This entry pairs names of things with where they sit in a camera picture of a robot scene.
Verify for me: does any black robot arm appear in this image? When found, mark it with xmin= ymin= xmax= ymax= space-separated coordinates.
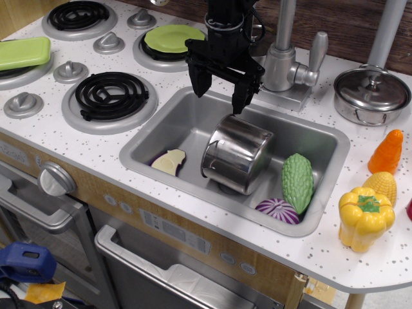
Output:
xmin=185 ymin=1 xmax=265 ymax=114

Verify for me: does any silver oven dial knob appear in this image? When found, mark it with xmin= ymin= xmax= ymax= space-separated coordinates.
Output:
xmin=37 ymin=162 xmax=77 ymax=197

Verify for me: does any toy oven door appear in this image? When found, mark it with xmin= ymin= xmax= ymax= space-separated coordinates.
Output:
xmin=1 ymin=162 xmax=119 ymax=308

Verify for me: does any blue clamp tool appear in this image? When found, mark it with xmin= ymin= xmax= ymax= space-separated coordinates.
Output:
xmin=1 ymin=242 xmax=57 ymax=283

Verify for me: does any front black stove burner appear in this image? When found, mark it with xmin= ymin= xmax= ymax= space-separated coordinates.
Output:
xmin=62 ymin=72 xmax=158 ymax=135

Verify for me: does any back right stove burner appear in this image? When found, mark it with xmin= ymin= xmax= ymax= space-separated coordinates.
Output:
xmin=132 ymin=30 xmax=187 ymax=73

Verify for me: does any silver toy sink basin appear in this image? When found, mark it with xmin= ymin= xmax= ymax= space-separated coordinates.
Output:
xmin=120 ymin=87 xmax=350 ymax=237

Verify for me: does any back left black burner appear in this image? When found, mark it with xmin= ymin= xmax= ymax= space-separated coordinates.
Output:
xmin=41 ymin=1 xmax=117 ymax=41

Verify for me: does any green toy bitter gourd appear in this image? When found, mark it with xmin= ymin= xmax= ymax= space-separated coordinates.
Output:
xmin=281 ymin=153 xmax=314 ymax=215

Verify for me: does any toy dishwasher door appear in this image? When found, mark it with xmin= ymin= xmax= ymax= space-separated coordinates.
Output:
xmin=93 ymin=205 xmax=303 ymax=309

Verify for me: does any green rectangular lid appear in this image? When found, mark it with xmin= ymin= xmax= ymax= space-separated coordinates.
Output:
xmin=1 ymin=37 xmax=51 ymax=71

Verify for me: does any red toy object edge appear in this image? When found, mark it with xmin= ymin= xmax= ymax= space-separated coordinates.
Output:
xmin=406 ymin=199 xmax=412 ymax=220

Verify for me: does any orange toy carrot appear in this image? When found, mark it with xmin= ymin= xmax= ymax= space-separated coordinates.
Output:
xmin=368 ymin=129 xmax=404 ymax=175

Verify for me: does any lidded stainless steel pot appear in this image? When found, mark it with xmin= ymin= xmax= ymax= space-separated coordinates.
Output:
xmin=333 ymin=64 xmax=411 ymax=126

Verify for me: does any silver stove knob left-centre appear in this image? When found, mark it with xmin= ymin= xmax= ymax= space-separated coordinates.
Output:
xmin=53 ymin=61 xmax=89 ymax=84

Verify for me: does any silver stove knob front-left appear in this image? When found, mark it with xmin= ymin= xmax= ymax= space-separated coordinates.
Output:
xmin=3 ymin=92 xmax=44 ymax=119

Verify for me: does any grey vertical pole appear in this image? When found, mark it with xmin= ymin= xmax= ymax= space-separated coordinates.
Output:
xmin=367 ymin=0 xmax=407 ymax=69

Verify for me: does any silver stove knob back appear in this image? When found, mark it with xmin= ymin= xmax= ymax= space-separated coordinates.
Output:
xmin=127 ymin=8 xmax=157 ymax=30

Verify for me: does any yellow toy bell pepper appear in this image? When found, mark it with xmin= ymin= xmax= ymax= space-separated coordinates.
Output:
xmin=339 ymin=187 xmax=395 ymax=253

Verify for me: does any left stove burner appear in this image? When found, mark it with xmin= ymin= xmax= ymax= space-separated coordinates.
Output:
xmin=1 ymin=50 xmax=53 ymax=90

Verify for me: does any green toy plate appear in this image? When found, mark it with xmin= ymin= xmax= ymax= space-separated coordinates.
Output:
xmin=144 ymin=24 xmax=205 ymax=53

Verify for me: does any yellow toy corn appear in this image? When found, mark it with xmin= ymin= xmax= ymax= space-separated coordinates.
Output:
xmin=362 ymin=171 xmax=397 ymax=207

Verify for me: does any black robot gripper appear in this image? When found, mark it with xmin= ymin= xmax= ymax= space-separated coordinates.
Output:
xmin=185 ymin=26 xmax=265 ymax=115

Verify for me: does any silver stove knob middle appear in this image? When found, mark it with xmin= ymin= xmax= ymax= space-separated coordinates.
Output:
xmin=93 ymin=32 xmax=125 ymax=55

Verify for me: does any silver toy faucet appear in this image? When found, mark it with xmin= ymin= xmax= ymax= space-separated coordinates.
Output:
xmin=258 ymin=1 xmax=328 ymax=112

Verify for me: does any purple toy onion half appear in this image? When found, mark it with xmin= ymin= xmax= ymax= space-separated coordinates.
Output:
xmin=255 ymin=198 xmax=300 ymax=225

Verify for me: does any halved toy eggplant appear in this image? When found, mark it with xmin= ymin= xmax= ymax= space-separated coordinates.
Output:
xmin=151 ymin=149 xmax=186 ymax=176

